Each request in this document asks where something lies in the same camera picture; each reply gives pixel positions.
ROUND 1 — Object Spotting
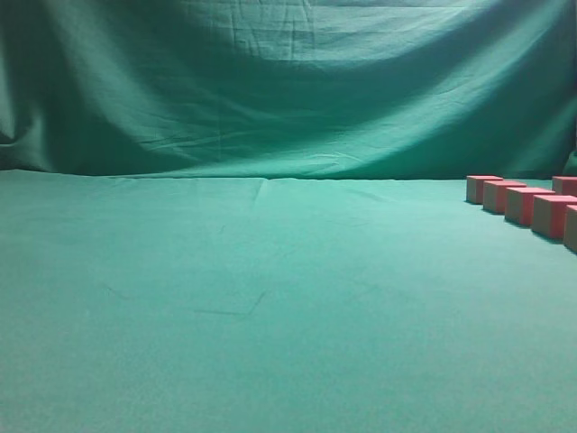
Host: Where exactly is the green cloth backdrop and cover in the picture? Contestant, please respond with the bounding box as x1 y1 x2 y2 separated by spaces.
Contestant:
1 1 576 432

